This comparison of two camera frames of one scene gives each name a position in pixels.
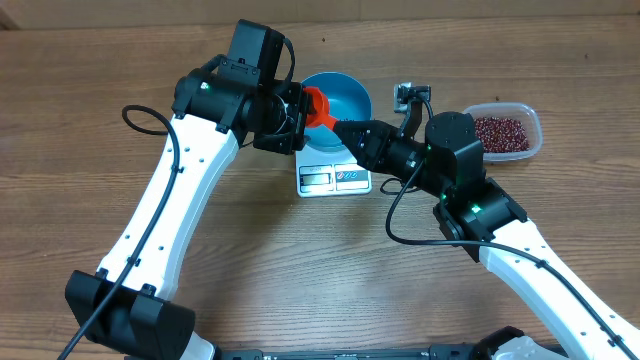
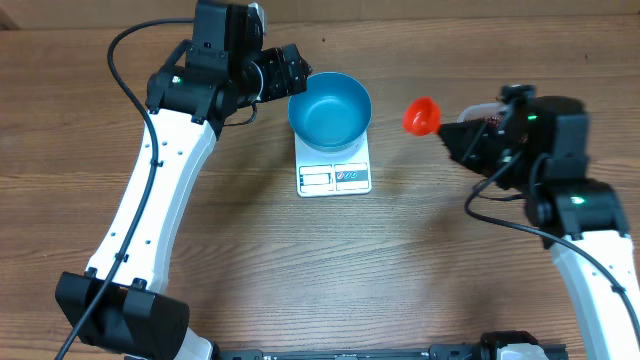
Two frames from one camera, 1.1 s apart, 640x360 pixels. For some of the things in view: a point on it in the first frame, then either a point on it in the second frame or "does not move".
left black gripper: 299,101 → 285,79
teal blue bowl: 347,100 does not move
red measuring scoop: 322,108 → 422,116
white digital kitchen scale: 329,173 does not move
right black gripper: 373,155 → 474,137
